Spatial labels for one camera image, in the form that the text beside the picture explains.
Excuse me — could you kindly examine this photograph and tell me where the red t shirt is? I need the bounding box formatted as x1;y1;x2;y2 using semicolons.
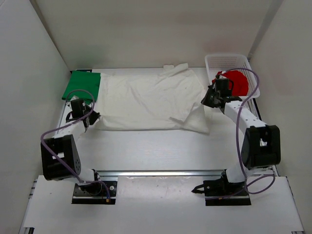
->
217;70;249;96

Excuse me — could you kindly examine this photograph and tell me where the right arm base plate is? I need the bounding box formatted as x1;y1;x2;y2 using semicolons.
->
192;175;251;206

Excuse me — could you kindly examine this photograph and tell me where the white plastic basket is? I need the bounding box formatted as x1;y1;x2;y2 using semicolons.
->
204;53;261;104

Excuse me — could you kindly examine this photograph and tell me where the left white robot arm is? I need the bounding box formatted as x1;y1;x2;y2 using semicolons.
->
40;98;103;195

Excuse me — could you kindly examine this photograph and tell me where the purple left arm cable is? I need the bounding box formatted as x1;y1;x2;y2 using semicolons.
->
40;89;110;195

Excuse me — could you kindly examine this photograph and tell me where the green t shirt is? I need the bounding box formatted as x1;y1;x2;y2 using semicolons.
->
61;71;101;103

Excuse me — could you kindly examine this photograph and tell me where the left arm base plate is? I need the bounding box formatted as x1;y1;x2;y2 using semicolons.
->
72;181;117;205

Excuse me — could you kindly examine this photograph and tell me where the white t shirt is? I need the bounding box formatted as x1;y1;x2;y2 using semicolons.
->
96;63;210;134

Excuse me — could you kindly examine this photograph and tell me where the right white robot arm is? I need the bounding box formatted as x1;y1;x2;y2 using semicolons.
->
201;78;281;195

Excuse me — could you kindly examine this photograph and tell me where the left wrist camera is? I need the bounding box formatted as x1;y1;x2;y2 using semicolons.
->
69;95;79;102

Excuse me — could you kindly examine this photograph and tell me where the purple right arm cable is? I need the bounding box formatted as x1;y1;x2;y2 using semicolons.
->
215;68;277;195

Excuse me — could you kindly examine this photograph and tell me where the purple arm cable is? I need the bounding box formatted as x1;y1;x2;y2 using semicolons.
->
215;68;277;195
40;89;110;195

